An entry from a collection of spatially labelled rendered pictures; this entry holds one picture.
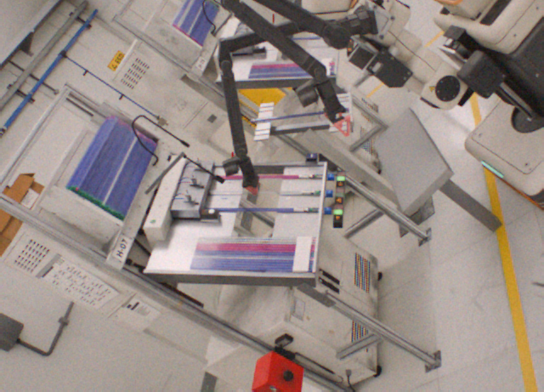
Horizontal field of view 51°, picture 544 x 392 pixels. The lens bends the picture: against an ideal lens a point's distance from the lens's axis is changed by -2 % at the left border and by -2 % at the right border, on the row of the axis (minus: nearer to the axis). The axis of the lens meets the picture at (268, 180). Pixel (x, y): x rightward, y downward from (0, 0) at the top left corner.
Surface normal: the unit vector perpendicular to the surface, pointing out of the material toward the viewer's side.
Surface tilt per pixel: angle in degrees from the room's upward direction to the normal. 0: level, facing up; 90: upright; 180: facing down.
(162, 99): 90
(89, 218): 90
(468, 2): 92
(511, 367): 0
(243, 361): 90
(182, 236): 45
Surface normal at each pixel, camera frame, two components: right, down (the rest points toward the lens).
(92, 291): -0.08, 0.69
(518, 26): 0.14, 0.36
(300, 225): -0.13, -0.74
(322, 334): 0.61, -0.52
